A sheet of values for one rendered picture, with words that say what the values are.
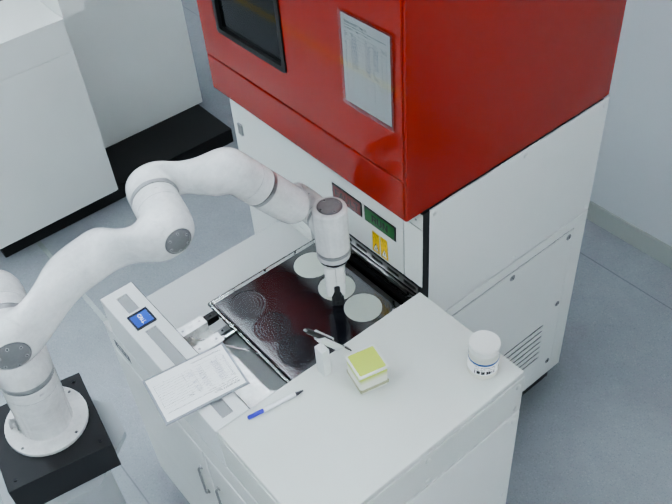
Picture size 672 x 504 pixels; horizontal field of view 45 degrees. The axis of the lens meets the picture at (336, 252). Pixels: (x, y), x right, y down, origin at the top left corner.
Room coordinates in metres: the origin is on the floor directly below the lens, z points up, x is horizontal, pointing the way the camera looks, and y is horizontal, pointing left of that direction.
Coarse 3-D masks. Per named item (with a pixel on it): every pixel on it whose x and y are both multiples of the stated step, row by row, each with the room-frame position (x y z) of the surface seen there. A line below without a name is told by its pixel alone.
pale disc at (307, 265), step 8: (304, 256) 1.65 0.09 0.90; (312, 256) 1.65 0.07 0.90; (296, 264) 1.62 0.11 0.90; (304, 264) 1.62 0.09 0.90; (312, 264) 1.62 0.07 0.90; (320, 264) 1.62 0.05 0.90; (296, 272) 1.59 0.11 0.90; (304, 272) 1.59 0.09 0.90; (312, 272) 1.59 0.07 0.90; (320, 272) 1.58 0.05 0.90
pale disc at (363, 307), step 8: (352, 296) 1.48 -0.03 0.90; (360, 296) 1.48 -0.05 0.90; (368, 296) 1.48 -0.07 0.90; (352, 304) 1.46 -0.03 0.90; (360, 304) 1.45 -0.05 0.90; (368, 304) 1.45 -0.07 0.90; (376, 304) 1.45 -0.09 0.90; (352, 312) 1.43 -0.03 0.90; (360, 312) 1.43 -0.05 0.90; (368, 312) 1.42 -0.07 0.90; (376, 312) 1.42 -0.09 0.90; (360, 320) 1.40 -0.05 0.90; (368, 320) 1.40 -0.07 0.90
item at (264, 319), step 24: (288, 264) 1.63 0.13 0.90; (240, 288) 1.55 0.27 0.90; (264, 288) 1.54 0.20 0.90; (288, 288) 1.54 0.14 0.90; (312, 288) 1.53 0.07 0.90; (360, 288) 1.51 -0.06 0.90; (240, 312) 1.46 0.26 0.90; (264, 312) 1.46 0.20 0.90; (288, 312) 1.45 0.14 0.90; (312, 312) 1.44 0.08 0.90; (336, 312) 1.43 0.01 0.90; (384, 312) 1.42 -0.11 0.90; (264, 336) 1.37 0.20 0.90; (288, 336) 1.37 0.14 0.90; (312, 336) 1.36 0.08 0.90; (336, 336) 1.35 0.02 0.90; (288, 360) 1.29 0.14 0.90; (312, 360) 1.28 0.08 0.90
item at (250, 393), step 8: (200, 336) 1.41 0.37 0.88; (208, 336) 1.41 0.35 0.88; (192, 344) 1.39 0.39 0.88; (240, 368) 1.29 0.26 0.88; (248, 376) 1.27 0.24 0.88; (248, 384) 1.24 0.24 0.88; (256, 384) 1.24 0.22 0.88; (240, 392) 1.22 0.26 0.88; (248, 392) 1.22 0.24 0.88; (256, 392) 1.22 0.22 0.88; (264, 392) 1.21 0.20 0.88; (248, 400) 1.19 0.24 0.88; (256, 400) 1.19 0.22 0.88
